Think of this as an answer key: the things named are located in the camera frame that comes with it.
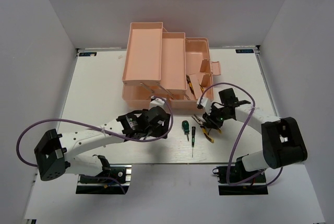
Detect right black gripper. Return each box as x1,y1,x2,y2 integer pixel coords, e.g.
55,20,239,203
203,104,231,129

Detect yellow long-nose pliers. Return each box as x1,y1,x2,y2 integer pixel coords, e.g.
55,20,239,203
192,114,224,143

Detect yellow black pliers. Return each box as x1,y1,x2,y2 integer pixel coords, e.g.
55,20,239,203
186,75,204,98

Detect pink plastic tool box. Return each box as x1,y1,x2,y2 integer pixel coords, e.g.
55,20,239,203
122,22,221,110

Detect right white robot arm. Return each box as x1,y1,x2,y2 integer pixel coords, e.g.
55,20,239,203
197,88,308,185

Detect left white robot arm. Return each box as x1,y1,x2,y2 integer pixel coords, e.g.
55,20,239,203
34,106,171,182

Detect black precision screwdriver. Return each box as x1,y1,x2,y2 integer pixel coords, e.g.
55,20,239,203
191,126,196,158

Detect green stubby screwdriver middle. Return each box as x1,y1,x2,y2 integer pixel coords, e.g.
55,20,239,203
182,120,189,141

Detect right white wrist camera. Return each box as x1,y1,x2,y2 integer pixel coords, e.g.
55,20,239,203
197,97,212,115

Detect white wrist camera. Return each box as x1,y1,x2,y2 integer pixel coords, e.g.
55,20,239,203
148,96,166,110
197,97,212,115

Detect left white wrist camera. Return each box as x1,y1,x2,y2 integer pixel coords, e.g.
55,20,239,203
148,96,166,110

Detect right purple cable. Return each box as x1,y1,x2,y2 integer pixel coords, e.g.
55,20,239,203
199,82,284,187

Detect purple cable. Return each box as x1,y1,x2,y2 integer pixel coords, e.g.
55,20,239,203
16,96,174,195
199,82,284,187

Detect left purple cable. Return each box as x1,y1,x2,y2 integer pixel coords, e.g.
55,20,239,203
16,96,174,195

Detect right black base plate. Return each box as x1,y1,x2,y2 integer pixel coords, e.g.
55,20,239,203
212,166,268,196

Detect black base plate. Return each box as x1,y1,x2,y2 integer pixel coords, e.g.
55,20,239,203
212,166,268,196
76,165,132,195

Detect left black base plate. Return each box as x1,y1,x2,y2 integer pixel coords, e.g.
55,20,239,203
76,165,132,195

